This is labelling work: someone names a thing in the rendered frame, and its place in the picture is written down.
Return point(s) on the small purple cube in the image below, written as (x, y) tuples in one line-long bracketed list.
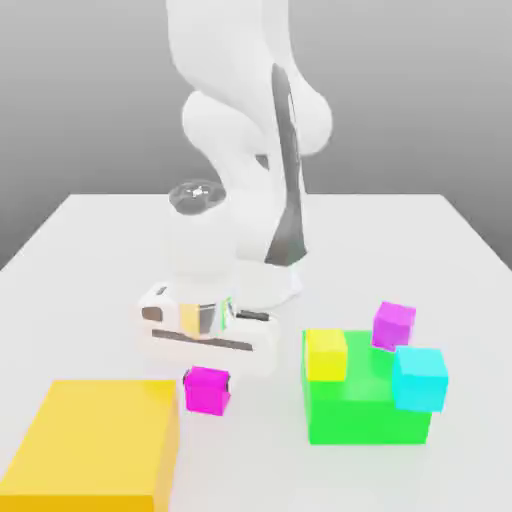
[(392, 324)]

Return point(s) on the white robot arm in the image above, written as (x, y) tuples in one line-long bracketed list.
[(240, 120)]

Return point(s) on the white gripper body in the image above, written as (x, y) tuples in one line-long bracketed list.
[(256, 352)]

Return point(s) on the large orange box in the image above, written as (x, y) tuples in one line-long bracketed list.
[(96, 440)]

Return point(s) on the large green box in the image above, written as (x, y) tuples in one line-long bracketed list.
[(360, 416)]

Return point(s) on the small yellow cube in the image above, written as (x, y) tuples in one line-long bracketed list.
[(326, 354)]

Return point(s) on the small magenta cube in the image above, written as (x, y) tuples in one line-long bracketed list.
[(206, 390)]

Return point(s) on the small cyan cube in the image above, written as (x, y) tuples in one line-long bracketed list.
[(420, 378)]

